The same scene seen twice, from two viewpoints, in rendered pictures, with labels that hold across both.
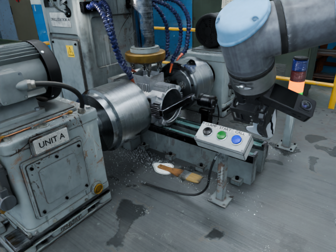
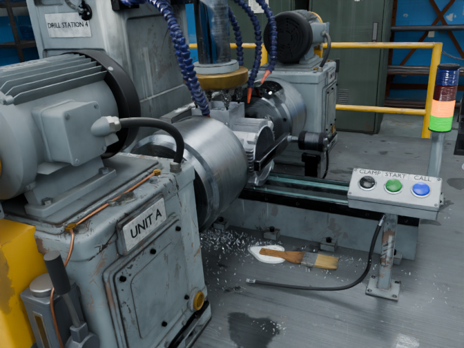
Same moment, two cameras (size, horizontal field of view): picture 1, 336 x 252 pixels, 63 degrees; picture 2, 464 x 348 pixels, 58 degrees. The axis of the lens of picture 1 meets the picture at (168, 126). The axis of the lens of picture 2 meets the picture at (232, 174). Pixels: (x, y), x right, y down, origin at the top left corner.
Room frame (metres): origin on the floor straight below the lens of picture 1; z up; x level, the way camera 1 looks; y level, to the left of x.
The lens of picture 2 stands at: (0.09, 0.30, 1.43)
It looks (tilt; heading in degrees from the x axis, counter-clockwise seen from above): 23 degrees down; 348
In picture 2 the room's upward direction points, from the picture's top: 4 degrees counter-clockwise
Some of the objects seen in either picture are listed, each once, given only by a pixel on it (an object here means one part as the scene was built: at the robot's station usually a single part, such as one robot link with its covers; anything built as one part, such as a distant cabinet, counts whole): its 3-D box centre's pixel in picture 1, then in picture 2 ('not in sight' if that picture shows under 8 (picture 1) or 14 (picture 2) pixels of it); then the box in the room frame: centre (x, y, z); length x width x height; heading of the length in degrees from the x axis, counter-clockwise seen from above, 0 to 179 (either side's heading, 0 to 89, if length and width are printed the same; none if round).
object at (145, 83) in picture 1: (147, 80); (218, 117); (1.25, 0.09, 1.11); 0.12 x 0.11 x 0.07; 51
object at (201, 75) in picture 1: (188, 81); (267, 115); (1.45, -0.12, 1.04); 0.41 x 0.25 x 0.25; 141
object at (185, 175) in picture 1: (178, 172); (297, 257); (0.94, -0.04, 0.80); 0.21 x 0.05 x 0.01; 56
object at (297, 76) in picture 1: (298, 75); (445, 91); (1.12, -0.55, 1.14); 0.06 x 0.06 x 0.04
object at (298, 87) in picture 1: (296, 85); (442, 107); (1.12, -0.55, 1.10); 0.06 x 0.06 x 0.04
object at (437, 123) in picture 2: not in sight; (440, 121); (1.12, -0.55, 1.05); 0.06 x 0.06 x 0.04
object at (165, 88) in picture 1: (155, 101); (233, 149); (1.22, 0.06, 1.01); 0.20 x 0.19 x 0.19; 51
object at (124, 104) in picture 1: (103, 119); (175, 183); (0.98, 0.25, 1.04); 0.37 x 0.25 x 0.25; 141
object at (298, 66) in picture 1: (299, 64); (447, 75); (1.12, -0.55, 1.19); 0.06 x 0.06 x 0.04
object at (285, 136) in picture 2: (178, 104); (273, 150); (1.17, -0.05, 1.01); 0.26 x 0.04 x 0.03; 141
